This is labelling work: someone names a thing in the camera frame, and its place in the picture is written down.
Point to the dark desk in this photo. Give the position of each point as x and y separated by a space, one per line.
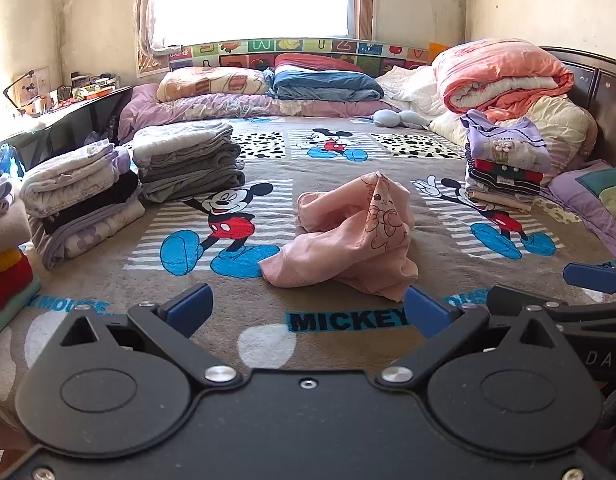
62 125

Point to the orange folded quilt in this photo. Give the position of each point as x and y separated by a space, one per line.
488 70

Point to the orange foam tile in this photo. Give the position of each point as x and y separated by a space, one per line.
438 51

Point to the black desk lamp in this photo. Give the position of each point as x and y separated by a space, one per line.
18 82

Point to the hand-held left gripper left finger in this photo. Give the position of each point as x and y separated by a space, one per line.
187 310

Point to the beige wall board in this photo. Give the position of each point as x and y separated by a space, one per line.
40 82

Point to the colourful alphabet wall panel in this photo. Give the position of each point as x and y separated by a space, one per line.
308 45

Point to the purple and striped clothes stack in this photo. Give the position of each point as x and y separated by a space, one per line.
503 135

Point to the light blue plush toy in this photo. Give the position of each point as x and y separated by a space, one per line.
393 117

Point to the red and yellow clothes stack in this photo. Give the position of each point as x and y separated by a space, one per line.
7 275

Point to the cream folded quilt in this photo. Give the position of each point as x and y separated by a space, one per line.
563 120

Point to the purple patchwork quilt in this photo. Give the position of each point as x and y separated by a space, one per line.
588 200

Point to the white quilted blanket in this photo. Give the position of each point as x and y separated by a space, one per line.
413 87

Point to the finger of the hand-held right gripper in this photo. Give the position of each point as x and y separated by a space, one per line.
508 297
588 279

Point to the pink sweatshirt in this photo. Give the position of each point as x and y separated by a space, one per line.
338 250

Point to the red white blue folded quilt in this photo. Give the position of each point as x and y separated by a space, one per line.
328 82

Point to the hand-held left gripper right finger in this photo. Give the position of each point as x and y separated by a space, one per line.
428 312

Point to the cartoon mouse printed blanket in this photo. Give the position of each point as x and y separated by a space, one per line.
288 165

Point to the stack of floral folded clothes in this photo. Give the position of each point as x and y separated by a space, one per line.
82 195

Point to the pale curtain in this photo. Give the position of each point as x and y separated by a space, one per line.
147 10

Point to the pile of small desk things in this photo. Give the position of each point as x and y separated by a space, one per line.
87 87

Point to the stack of grey folded clothes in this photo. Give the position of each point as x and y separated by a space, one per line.
187 170

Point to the dark wooden headboard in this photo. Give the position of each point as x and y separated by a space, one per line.
608 90

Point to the blue plastic bag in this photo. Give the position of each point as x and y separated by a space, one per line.
10 160

